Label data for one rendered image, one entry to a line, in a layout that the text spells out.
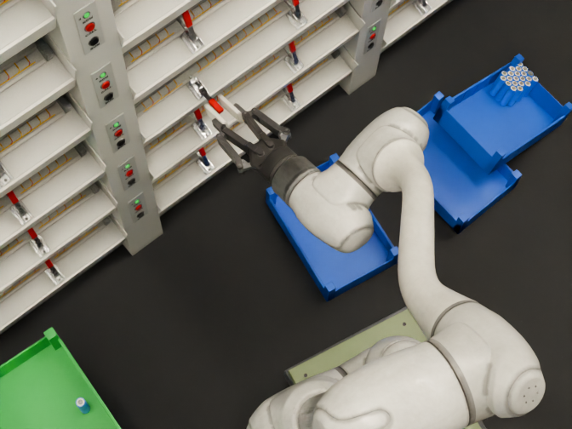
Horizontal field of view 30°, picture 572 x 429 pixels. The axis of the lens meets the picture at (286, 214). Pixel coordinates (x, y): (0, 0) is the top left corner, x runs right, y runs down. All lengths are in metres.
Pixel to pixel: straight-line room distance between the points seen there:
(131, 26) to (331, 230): 0.50
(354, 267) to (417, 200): 0.81
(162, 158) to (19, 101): 0.61
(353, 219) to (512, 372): 0.56
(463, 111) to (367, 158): 0.84
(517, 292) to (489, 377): 1.18
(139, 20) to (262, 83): 0.63
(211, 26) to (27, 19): 0.50
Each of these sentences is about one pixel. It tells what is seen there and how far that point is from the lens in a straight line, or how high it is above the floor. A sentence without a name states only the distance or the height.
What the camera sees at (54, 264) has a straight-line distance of 2.49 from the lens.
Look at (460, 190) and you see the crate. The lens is 2.72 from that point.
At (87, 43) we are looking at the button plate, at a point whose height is 0.96.
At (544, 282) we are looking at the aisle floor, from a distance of 2.68.
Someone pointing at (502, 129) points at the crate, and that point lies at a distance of 2.75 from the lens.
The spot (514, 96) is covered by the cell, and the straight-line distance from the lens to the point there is 2.79.
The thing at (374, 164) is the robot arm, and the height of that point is 0.72.
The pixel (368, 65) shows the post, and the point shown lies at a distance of 2.74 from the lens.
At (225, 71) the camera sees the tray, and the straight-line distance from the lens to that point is 2.23.
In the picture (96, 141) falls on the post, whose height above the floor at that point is 0.64.
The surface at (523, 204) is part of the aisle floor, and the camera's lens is 2.74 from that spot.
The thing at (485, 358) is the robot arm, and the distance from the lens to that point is 1.49.
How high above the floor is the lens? 2.46
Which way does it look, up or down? 68 degrees down
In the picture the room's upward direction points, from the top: 4 degrees clockwise
